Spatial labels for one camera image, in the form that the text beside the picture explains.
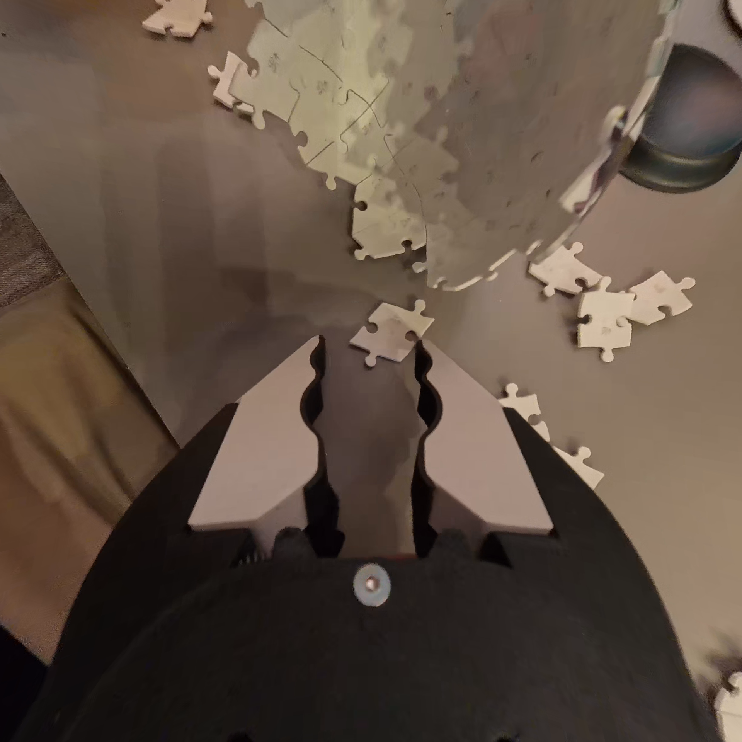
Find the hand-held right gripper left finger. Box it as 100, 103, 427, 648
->
187, 335, 345, 558

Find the black round ball stand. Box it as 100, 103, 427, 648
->
617, 43, 742, 193

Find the partly built puzzle ball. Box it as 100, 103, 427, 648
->
229, 0, 679, 292

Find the white puzzle piece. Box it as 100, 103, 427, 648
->
208, 51, 256, 114
713, 672, 742, 742
349, 300, 436, 369
629, 271, 696, 327
497, 383, 551, 441
577, 277, 635, 363
528, 242, 604, 298
142, 0, 214, 38
551, 445, 605, 490

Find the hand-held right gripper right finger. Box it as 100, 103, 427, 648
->
412, 339, 554, 558

